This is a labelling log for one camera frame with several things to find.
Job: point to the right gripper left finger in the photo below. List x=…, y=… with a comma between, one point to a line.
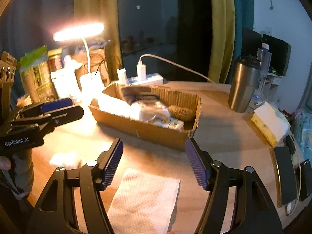
x=55, y=210

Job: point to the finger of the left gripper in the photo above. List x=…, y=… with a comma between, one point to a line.
x=44, y=107
x=64, y=115

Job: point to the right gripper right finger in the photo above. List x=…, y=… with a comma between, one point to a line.
x=253, y=208

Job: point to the cotton swab bag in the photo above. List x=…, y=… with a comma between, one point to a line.
x=146, y=110

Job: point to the yellow scrub sponge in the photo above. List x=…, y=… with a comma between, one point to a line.
x=181, y=113

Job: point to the blue cartoon tissue pack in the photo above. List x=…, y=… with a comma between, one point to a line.
x=170, y=123

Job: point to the paper cup stack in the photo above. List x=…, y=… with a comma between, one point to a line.
x=24, y=101

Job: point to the green snack bag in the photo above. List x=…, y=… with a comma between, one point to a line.
x=35, y=75

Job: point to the white desk lamp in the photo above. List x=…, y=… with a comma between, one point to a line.
x=83, y=32

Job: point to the white folded cloth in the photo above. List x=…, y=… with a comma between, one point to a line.
x=113, y=105

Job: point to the small white charger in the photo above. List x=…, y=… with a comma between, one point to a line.
x=122, y=77

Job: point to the yellow tissue pack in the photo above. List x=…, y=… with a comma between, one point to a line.
x=271, y=123

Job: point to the white paper towel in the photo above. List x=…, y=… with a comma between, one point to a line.
x=143, y=203

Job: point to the white power strip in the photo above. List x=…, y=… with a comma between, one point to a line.
x=151, y=80

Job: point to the cardboard box tray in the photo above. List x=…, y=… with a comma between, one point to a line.
x=147, y=130

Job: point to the stainless steel tumbler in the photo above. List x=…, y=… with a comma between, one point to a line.
x=245, y=80

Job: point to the clear water bottle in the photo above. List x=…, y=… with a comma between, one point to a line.
x=265, y=58

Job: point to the black monitor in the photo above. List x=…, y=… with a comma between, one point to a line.
x=280, y=51

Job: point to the yellow curtain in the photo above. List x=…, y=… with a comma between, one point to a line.
x=223, y=35

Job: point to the white charger with cable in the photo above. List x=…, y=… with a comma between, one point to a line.
x=185, y=69

